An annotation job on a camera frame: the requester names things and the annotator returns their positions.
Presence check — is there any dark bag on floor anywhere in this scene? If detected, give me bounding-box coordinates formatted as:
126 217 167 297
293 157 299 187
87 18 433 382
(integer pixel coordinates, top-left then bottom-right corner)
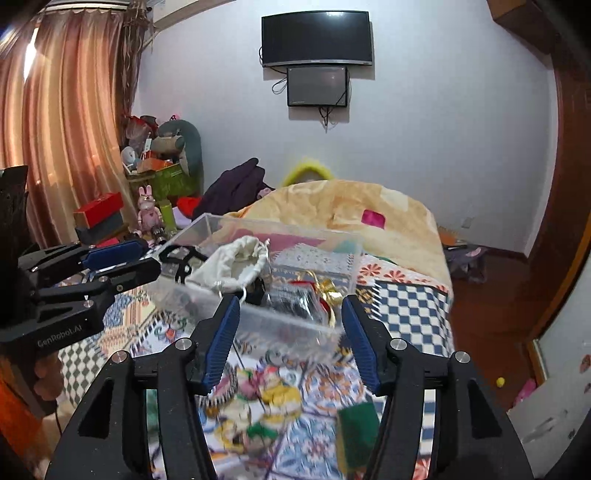
444 244 490 283

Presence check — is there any black wall television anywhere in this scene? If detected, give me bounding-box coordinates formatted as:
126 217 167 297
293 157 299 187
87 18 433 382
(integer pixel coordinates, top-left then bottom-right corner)
261 10 374 69

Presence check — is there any pink bunny figure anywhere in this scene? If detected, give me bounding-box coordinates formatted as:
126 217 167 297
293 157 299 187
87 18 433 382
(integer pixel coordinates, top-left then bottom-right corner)
137 185 163 232

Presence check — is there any white panel with stickers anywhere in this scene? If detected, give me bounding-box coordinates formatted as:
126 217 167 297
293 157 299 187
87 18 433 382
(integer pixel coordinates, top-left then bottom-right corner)
507 272 591 480

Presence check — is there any green cardboard box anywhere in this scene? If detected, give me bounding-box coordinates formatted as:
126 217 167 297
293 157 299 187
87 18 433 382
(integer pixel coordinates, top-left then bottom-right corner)
151 165 198 200

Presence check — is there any red gift box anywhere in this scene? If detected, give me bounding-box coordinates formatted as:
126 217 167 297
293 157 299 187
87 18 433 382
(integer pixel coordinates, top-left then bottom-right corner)
73 191 125 230

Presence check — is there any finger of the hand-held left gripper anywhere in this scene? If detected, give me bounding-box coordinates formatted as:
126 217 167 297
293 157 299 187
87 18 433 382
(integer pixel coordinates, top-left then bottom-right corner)
18 237 150 288
34 257 162 324

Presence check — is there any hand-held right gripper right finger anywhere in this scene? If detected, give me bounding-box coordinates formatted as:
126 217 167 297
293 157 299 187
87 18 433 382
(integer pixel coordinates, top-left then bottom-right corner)
341 294 536 480

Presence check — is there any person's left forearm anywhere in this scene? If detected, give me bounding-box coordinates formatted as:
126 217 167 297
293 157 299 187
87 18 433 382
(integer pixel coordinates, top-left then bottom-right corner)
0 353 52 464

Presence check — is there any green and yellow sponge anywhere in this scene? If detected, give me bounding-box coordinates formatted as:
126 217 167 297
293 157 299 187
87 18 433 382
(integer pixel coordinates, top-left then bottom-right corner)
335 401 380 477

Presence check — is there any green bottle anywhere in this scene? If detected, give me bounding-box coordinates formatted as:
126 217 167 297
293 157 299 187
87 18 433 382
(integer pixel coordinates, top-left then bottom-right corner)
159 198 179 234

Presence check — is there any dark purple garment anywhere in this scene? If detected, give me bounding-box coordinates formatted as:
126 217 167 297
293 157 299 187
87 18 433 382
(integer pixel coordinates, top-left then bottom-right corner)
191 157 267 223

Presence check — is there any pile of assorted knickknacks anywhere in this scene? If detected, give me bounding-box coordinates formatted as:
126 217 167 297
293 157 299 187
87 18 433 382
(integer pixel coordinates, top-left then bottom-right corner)
120 113 162 175

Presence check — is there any red cloth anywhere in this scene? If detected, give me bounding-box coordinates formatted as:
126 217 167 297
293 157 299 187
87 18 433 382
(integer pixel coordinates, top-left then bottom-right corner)
176 196 202 219

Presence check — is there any black ribbed pouch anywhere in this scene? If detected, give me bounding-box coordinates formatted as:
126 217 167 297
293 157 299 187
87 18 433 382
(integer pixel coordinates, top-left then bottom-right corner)
260 276 325 329

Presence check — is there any yellow quilt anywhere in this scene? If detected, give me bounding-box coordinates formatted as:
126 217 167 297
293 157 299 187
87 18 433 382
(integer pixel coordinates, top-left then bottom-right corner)
223 179 454 296

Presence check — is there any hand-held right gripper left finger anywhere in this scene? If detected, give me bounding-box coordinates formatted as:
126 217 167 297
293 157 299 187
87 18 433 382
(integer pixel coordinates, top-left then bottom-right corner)
44 295 242 480

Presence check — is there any black flat box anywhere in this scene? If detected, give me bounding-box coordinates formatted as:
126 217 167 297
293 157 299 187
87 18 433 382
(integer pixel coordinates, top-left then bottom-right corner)
75 216 131 246

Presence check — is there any pink toy on floor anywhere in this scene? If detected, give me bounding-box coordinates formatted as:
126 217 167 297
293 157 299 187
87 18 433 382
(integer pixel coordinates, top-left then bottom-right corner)
514 377 539 408

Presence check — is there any clear plastic storage box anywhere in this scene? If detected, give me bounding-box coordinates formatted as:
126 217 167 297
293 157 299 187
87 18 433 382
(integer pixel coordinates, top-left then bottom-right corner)
147 213 365 356

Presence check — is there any yellow furry hood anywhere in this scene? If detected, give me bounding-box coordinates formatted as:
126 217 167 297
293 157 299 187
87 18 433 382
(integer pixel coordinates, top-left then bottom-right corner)
281 157 336 188

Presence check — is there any patterned patchwork bedsheet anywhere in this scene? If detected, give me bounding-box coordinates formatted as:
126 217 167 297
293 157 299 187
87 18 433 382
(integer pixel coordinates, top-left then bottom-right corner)
56 249 456 480

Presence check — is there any small black wall monitor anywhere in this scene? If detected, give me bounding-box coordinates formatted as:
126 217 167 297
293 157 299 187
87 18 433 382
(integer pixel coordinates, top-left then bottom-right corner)
286 65 349 108

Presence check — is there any orange striped curtain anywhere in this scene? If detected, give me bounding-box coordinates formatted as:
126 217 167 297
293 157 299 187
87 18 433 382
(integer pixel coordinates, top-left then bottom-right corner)
0 4 155 252

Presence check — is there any black toothed hair clip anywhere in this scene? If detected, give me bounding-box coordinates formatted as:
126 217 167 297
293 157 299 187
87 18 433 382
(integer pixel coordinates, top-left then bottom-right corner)
198 368 242 409

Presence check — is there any grey green plush toy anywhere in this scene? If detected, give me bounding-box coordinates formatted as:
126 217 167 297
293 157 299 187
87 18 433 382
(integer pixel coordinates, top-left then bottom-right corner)
151 119 205 195

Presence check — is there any gold ribbon bow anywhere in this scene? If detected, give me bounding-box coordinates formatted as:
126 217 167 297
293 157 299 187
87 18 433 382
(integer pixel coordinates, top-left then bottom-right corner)
294 271 348 329

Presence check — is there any white drawstring cloth bag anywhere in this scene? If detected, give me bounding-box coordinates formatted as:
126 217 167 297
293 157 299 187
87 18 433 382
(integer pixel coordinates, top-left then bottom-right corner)
185 236 271 296

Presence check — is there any wooden door frame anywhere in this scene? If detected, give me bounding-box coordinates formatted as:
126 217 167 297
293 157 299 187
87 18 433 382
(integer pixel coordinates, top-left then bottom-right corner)
487 0 591 356

